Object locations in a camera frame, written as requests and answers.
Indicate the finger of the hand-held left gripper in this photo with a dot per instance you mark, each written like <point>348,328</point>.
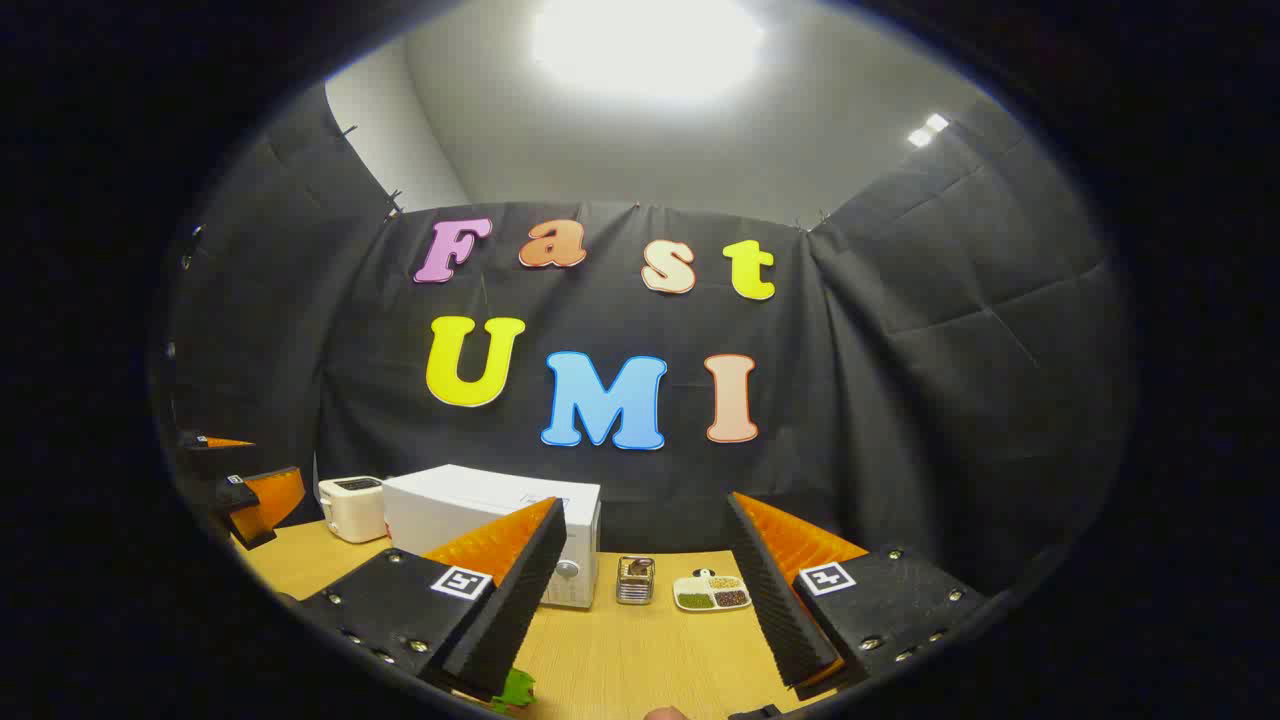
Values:
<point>215,442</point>
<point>265,505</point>

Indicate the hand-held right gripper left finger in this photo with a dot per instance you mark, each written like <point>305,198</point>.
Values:
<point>520,600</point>

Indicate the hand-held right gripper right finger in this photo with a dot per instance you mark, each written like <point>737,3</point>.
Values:
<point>775,610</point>

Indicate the green vegetable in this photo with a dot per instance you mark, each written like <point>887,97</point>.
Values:
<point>515,690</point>

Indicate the white microwave oven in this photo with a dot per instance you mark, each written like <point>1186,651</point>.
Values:
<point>470,505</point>

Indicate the white divided plate of grains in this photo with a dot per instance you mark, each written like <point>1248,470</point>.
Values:
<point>712,590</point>

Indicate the white toaster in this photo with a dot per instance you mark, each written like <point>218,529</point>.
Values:
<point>350,510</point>

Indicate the brown spoon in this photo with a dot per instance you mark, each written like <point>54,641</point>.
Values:
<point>637,567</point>

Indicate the black backdrop cloth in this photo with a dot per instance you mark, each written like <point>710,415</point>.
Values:
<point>900,400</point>

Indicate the small ceiling light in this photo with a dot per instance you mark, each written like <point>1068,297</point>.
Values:
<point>927,130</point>

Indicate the large ceiling light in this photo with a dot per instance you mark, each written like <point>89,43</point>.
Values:
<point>645,45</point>

